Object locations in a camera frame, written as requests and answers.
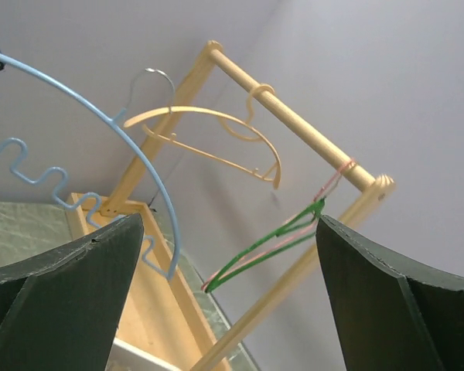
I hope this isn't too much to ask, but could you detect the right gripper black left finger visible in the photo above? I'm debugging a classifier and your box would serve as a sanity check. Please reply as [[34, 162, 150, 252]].
[[0, 214, 144, 370]]

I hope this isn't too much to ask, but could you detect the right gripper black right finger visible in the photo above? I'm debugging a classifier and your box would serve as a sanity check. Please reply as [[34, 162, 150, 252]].
[[316, 216, 464, 370]]

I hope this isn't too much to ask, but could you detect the green plastic hanger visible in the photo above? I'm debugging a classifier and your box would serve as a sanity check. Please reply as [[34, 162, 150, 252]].
[[203, 197, 327, 293]]

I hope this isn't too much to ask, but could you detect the light blue hanger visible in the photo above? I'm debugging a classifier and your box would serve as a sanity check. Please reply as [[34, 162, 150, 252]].
[[0, 52, 181, 281]]

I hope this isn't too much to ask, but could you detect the pink wire hanger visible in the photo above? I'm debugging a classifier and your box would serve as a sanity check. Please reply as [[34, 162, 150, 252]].
[[200, 158, 358, 291]]

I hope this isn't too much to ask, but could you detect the light wooden hanger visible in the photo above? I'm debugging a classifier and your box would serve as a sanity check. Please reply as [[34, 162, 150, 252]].
[[122, 83, 283, 190]]

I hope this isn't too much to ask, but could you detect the white laundry basket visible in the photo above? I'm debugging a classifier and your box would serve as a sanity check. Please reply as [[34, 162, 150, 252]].
[[105, 339, 180, 371]]

